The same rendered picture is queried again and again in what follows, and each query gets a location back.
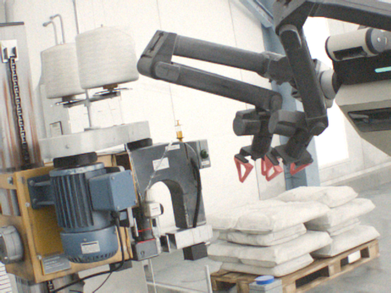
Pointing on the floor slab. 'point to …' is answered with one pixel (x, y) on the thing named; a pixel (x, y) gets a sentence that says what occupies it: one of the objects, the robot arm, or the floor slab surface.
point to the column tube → (24, 80)
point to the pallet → (218, 281)
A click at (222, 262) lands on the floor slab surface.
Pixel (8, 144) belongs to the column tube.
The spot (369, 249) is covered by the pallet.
